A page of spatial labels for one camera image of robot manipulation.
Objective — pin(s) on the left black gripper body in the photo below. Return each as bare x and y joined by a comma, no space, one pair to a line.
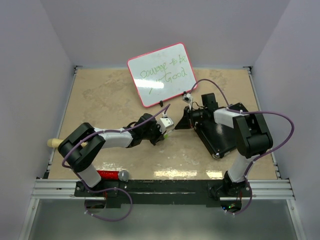
154,134

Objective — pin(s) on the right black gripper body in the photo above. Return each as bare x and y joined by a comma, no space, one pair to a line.
194,116

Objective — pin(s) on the pink framed whiteboard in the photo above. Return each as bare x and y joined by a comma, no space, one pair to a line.
162,74

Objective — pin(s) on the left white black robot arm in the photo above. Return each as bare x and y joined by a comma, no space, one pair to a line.
81,147

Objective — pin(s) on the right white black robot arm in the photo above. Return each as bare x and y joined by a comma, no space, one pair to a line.
253,138

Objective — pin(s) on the black hard case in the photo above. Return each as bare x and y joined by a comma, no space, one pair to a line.
218,139

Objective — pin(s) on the red cylinder with grey cap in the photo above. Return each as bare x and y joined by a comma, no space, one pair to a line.
122,175

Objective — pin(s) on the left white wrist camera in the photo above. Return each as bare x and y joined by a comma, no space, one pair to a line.
165,124

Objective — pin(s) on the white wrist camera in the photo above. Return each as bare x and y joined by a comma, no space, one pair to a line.
165,124
187,98

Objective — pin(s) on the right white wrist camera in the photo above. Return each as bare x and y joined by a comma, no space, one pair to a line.
187,98

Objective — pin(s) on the wire whiteboard stand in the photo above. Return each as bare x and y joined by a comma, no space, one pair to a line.
161,103

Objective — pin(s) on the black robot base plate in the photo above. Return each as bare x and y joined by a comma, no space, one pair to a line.
210,193

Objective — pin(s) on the wooden pestle handle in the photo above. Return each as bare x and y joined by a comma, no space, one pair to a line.
56,142

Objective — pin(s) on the aluminium rail frame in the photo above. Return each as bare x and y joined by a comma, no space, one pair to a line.
107,98

